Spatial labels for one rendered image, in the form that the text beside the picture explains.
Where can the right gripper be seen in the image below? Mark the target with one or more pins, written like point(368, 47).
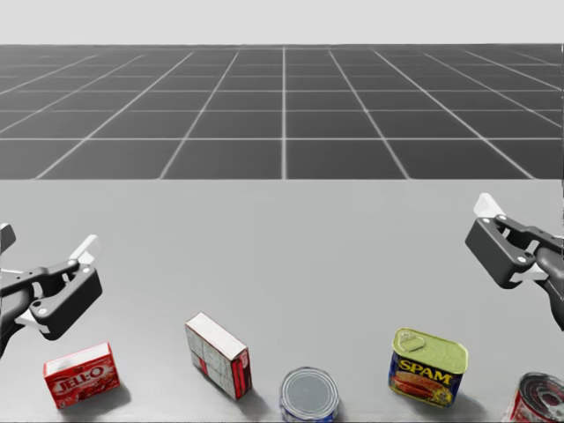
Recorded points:
point(553, 269)

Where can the red and white carton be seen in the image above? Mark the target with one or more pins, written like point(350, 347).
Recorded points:
point(216, 352)

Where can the green and blue rectangular can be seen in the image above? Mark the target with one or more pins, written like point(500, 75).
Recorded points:
point(425, 370)

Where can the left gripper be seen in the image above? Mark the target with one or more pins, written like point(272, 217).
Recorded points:
point(9, 317)

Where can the red and white can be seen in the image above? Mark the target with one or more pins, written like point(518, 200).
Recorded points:
point(539, 398)

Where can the blue flat can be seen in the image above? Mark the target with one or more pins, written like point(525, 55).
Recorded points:
point(308, 394)

